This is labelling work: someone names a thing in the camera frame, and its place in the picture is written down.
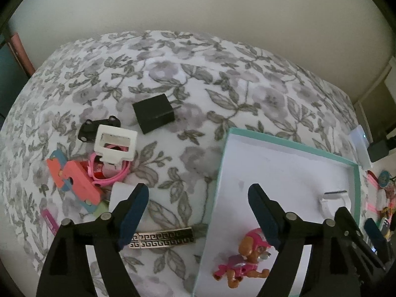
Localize teal rimmed white tray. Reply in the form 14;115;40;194
192;127;362;297

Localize white plastic frame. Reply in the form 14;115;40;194
94;124;138;164

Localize black toy car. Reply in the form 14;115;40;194
77;115;121;143

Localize pink puppy toy figure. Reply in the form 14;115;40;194
213;228;273;288

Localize small black box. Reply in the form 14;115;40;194
368;139;390;163

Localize pink bed post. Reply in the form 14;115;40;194
8;32;36;76

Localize red and blue toy knife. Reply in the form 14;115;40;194
47;150;109;215

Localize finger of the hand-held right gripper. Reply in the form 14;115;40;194
335;207;363;246
364;218;392;263

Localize grey floral blanket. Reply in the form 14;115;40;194
0;30;359;297

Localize black cube charger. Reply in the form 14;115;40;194
132;93;181;134

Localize teal cabinet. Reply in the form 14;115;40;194
0;45;31;124

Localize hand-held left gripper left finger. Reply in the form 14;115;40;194
35;183;149;297

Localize white block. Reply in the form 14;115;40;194
110;182;138;214

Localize pink toy with red bottle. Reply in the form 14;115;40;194
88;144;130;189

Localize white electronic device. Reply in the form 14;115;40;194
348;124;372;164

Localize black and gold hair clip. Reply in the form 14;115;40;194
128;227;196;249

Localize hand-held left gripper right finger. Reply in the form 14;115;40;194
247;183;356;297

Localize colourful keychain charms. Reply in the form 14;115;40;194
376;187;396;223

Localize pink plastic strip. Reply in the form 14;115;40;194
40;209;59;236

